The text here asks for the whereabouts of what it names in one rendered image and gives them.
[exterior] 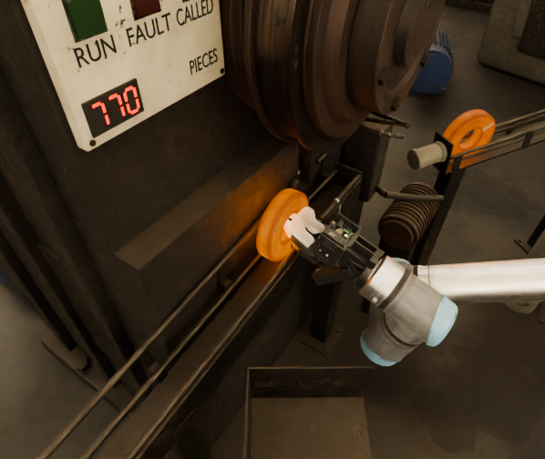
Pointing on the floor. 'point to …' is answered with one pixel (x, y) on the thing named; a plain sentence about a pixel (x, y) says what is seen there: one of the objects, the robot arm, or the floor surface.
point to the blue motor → (436, 66)
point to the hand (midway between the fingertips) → (284, 219)
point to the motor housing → (405, 225)
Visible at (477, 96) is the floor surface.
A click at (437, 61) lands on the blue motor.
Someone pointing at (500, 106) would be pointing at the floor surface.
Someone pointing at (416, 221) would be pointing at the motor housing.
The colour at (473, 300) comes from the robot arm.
